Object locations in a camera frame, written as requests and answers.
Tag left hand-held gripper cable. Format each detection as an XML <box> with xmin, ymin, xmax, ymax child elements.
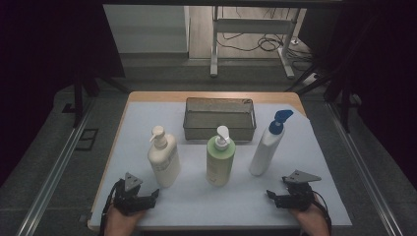
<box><xmin>99</xmin><ymin>181</ymin><xmax>122</xmax><ymax>236</ymax></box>

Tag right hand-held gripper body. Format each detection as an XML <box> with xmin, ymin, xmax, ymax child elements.
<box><xmin>282</xmin><ymin>169</ymin><xmax>323</xmax><ymax>211</ymax></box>

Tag dark floor socket plate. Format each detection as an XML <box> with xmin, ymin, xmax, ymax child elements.
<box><xmin>74</xmin><ymin>128</ymin><xmax>99</xmax><ymax>151</ymax></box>

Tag white wall panel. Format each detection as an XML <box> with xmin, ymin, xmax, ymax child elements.
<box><xmin>102</xmin><ymin>4</ymin><xmax>191</xmax><ymax>54</ymax></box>

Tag aluminium floor rail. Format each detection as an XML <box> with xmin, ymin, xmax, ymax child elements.
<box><xmin>16</xmin><ymin>97</ymin><xmax>94</xmax><ymax>236</ymax></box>
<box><xmin>326</xmin><ymin>101</ymin><xmax>404</xmax><ymax>236</ymax></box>

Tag black floor cables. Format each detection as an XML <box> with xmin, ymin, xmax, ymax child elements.
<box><xmin>217</xmin><ymin>8</ymin><xmax>314</xmax><ymax>72</ymax></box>

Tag black tripod stand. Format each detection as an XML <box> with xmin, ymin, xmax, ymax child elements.
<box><xmin>284</xmin><ymin>62</ymin><xmax>354</xmax><ymax>134</ymax></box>

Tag metal mesh basket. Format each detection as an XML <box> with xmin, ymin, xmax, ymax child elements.
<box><xmin>182</xmin><ymin>96</ymin><xmax>258</xmax><ymax>142</ymax></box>

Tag white desk frame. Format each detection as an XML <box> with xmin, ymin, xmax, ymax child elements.
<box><xmin>209</xmin><ymin>6</ymin><xmax>301</xmax><ymax>80</ymax></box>

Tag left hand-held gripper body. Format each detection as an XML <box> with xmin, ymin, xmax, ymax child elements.
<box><xmin>112</xmin><ymin>172</ymin><xmax>156</xmax><ymax>216</ymax></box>

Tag cream pump bottle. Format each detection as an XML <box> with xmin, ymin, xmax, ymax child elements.
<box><xmin>147</xmin><ymin>125</ymin><xmax>182</xmax><ymax>189</ymax></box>

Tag white power strip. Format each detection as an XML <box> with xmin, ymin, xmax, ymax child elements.
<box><xmin>303</xmin><ymin>73</ymin><xmax>321</xmax><ymax>87</ymax></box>

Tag person's left hand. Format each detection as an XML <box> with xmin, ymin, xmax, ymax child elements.
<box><xmin>105</xmin><ymin>206</ymin><xmax>146</xmax><ymax>236</ymax></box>

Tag person's right hand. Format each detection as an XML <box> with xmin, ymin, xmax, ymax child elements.
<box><xmin>289</xmin><ymin>196</ymin><xmax>330</xmax><ymax>236</ymax></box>

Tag green pump bottle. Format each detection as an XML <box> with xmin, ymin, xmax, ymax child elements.
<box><xmin>206</xmin><ymin>125</ymin><xmax>237</xmax><ymax>188</ymax></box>

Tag white bottle with blue pump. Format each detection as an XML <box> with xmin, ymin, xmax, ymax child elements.
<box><xmin>248</xmin><ymin>109</ymin><xmax>294</xmax><ymax>177</ymax></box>

